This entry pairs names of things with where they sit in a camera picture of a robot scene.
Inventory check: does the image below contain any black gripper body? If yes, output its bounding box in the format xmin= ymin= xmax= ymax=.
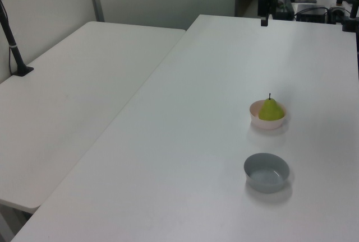
xmin=258 ymin=0 xmax=280 ymax=19

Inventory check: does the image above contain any green pear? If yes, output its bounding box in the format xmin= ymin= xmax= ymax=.
xmin=257 ymin=92 xmax=284 ymax=121

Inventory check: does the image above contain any pink bowl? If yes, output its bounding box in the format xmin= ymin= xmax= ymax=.
xmin=249 ymin=99 xmax=288 ymax=131

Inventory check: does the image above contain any grey bowl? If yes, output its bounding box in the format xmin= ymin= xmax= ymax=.
xmin=243 ymin=152 xmax=291 ymax=194

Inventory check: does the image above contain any black green device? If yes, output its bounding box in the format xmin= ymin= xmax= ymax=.
xmin=277 ymin=0 xmax=294 ymax=19

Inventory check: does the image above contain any black electronics box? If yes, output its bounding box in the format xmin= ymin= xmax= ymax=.
xmin=293 ymin=3 xmax=329 ymax=24

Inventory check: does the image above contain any emergency stop button box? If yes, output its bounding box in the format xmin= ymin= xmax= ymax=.
xmin=329 ymin=0 xmax=346 ymax=16

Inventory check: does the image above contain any white side table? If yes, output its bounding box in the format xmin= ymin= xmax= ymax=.
xmin=0 ymin=21 xmax=187 ymax=217

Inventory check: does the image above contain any black camera stand with base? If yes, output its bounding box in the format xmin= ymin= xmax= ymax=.
xmin=0 ymin=0 xmax=35 ymax=77

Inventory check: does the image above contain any thin black stand cable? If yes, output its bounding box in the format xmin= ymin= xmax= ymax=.
xmin=0 ymin=0 xmax=15 ymax=75

